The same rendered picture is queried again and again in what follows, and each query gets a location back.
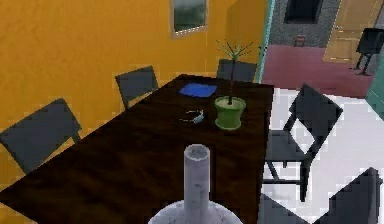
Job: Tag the green potted house plant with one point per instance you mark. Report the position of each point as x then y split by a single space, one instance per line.
229 111

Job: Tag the black chair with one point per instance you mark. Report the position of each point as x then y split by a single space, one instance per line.
368 45

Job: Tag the dark grey chair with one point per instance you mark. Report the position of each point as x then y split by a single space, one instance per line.
353 200
136 83
38 133
236 70
310 116

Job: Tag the grey marble vase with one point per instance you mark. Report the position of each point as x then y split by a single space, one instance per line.
196 186

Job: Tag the blue cloth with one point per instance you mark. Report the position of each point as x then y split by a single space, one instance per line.
198 89

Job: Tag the yellow room door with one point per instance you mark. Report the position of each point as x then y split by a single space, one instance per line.
351 30

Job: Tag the dark window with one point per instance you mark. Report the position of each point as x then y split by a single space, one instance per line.
302 10

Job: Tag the dark wooden dining table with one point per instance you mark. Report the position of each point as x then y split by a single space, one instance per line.
133 153

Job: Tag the framed wall picture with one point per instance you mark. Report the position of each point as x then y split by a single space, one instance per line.
189 16

